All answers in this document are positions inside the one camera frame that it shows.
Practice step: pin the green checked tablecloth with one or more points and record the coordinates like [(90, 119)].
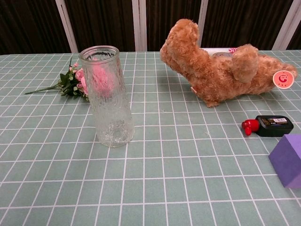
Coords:
[(164, 169)]

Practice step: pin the white metal frame post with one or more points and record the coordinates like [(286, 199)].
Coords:
[(202, 16), (67, 26), (139, 23), (290, 23)]

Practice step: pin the round pink hang tag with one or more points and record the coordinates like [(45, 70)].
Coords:
[(283, 79)]

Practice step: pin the plastic food wrap roll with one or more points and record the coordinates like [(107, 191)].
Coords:
[(211, 50)]

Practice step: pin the clear packing tape roll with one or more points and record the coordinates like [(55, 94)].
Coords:
[(222, 54)]

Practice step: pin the transparent textured glass vase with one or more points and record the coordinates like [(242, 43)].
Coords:
[(113, 117)]

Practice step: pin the purple foam cube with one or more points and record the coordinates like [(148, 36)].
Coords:
[(288, 162)]

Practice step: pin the brown plush teddy bear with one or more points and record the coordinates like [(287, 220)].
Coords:
[(211, 73)]

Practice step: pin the black bottle with red cap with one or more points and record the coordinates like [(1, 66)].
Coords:
[(272, 127)]

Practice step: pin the pink artificial flower bouquet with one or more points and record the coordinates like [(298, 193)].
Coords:
[(70, 83)]

